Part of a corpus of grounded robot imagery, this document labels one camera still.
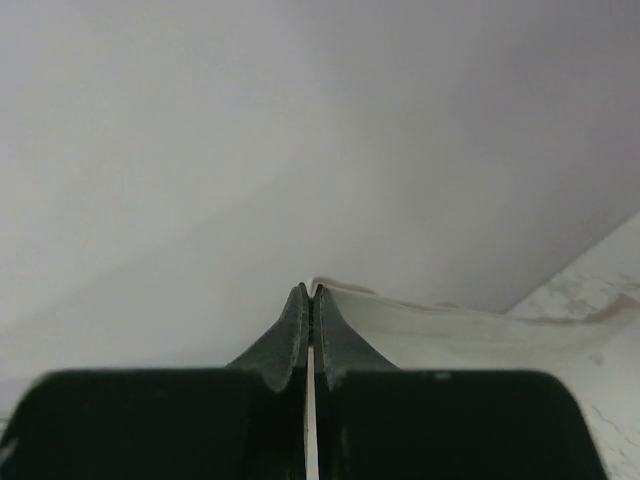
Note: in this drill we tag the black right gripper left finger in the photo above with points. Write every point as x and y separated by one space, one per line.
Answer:
244 420

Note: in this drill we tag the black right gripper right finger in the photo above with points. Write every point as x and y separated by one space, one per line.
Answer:
377 421

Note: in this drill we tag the white and green t shirt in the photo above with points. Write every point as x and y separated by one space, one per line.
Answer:
587 335

